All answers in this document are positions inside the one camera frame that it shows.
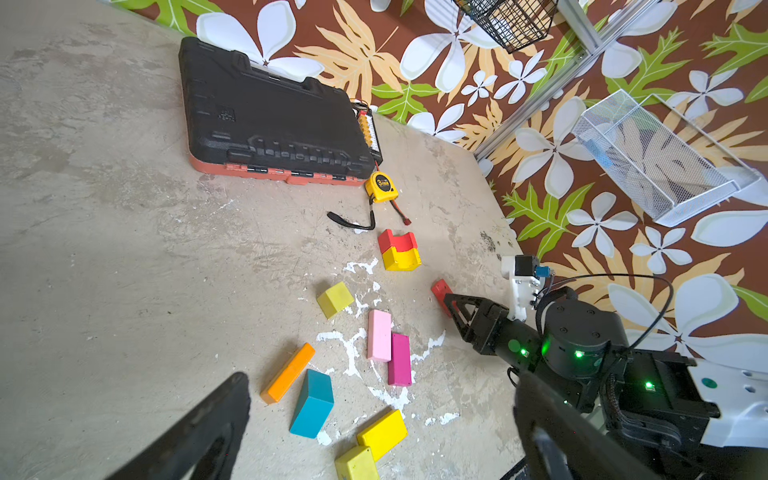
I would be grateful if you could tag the small black bit holder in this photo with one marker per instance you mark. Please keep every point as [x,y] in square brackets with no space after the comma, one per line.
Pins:
[365,119]

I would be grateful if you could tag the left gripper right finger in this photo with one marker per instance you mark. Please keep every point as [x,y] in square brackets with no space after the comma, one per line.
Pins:
[560,444]

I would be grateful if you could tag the blue object in basket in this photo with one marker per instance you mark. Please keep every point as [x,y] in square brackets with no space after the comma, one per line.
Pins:
[599,154]

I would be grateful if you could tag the yellow rectangular block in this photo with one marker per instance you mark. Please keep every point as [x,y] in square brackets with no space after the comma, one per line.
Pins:
[384,434]

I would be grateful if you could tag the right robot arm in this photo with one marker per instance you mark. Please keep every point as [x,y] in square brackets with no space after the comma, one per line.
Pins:
[684,418]

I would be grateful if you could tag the red arch block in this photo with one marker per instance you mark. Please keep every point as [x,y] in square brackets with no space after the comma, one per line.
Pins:
[401,243]

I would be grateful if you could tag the magenta block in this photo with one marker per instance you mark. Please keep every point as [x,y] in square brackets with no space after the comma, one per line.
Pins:
[399,367]

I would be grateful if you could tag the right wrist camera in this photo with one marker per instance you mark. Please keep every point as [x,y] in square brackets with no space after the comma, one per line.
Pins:
[526,278]

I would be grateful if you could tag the yellow tape measure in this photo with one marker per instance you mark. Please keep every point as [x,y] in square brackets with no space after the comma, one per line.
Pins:
[379,189]

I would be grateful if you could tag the white mesh basket right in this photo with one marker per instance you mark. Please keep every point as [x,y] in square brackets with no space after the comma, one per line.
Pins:
[666,164]

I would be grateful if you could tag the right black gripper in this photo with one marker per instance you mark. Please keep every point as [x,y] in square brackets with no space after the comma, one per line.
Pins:
[493,333]

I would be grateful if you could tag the lime small cube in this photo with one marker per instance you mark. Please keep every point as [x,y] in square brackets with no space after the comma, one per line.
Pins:
[357,464]

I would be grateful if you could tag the orange bar block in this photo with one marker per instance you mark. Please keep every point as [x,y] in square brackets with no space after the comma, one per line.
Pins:
[278,387]

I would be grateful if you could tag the light pink block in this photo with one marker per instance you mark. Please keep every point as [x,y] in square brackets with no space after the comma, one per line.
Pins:
[379,336]

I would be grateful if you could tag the yellow arch block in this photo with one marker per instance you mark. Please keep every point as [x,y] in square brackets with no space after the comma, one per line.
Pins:
[401,261]

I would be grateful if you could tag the teal block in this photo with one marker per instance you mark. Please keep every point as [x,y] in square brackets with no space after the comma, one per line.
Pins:
[315,403]

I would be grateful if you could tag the black wire basket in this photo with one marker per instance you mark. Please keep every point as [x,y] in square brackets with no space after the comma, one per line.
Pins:
[512,24]

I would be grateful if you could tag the lime cube block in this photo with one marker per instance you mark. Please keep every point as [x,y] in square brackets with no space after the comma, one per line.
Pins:
[333,298]

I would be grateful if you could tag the black tool case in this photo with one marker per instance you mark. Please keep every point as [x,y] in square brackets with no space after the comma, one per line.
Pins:
[247,122]

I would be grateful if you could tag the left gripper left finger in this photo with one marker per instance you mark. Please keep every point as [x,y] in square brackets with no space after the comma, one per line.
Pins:
[204,444]

